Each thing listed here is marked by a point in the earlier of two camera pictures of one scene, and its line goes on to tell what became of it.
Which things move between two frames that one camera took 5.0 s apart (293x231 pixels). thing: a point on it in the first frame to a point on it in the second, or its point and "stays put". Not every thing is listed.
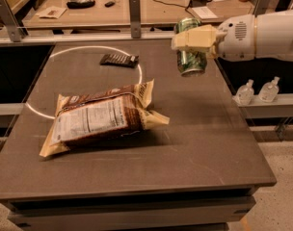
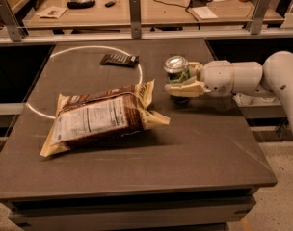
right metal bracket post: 263,2 stays put
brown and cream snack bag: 102,114 stays put
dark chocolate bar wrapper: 119,60 stays put
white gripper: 237,38 to 218,77
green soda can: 192,63 to 177,70
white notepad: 204,13 stays put
